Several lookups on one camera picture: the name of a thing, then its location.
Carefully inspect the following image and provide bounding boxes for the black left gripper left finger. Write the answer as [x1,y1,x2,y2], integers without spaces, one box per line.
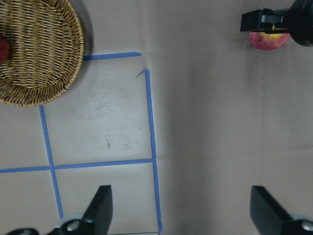
[82,185,113,235]

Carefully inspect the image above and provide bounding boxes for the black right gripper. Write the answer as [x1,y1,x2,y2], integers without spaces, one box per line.
[240,0,313,46]

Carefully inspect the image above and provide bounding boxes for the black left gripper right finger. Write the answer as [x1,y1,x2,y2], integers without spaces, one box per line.
[251,186,293,235]

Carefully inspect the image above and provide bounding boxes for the yellow red apple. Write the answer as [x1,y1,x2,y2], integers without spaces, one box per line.
[249,23,291,51]

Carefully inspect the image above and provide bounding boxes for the woven wicker basket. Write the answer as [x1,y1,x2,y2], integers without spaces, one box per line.
[0,0,84,107]

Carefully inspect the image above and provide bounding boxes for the dark red apple in basket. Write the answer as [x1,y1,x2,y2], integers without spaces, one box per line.
[0,34,10,65]

